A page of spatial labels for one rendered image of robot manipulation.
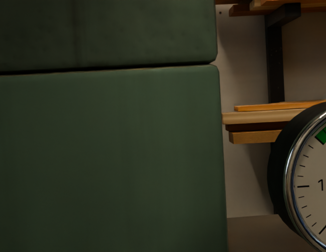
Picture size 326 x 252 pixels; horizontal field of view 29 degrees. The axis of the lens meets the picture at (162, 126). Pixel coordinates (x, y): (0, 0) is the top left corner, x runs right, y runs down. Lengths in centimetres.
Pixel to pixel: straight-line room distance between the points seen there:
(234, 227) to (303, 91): 246
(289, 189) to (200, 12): 10
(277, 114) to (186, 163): 200
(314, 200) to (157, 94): 9
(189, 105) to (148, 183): 4
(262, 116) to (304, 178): 204
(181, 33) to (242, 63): 247
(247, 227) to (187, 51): 12
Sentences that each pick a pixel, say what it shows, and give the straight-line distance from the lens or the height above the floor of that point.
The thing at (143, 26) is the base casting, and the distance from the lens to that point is 29.
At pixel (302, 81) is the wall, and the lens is 280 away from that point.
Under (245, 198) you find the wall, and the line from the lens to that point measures 280.
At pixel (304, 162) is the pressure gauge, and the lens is 24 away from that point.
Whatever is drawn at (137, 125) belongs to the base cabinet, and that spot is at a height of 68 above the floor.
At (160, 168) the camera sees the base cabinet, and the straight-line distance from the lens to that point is 29.
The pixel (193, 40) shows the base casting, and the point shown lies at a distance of 29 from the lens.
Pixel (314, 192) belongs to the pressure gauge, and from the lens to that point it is 24.
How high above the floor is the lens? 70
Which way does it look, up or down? 3 degrees down
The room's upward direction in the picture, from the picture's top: 3 degrees counter-clockwise
